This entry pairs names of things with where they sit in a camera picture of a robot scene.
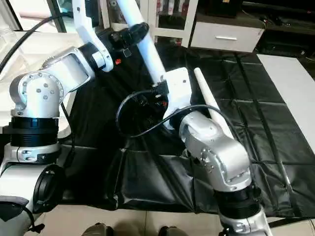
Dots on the black table mat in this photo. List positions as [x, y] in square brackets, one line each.
[256, 128]

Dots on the white drawer unit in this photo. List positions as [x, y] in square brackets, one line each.
[226, 37]

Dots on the white plastic table leg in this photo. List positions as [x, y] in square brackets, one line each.
[211, 103]
[147, 54]

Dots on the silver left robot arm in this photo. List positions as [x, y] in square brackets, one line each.
[44, 98]

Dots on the black robot foot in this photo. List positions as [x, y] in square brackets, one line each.
[170, 231]
[97, 230]

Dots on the white plastic table top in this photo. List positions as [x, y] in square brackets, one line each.
[49, 44]

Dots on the white glass door cabinet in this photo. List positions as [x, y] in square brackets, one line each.
[167, 19]

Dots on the black left robot foot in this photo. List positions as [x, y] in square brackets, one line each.
[97, 230]

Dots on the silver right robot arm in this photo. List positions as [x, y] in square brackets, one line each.
[216, 152]

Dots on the black right robot foot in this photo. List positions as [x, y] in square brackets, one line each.
[170, 231]

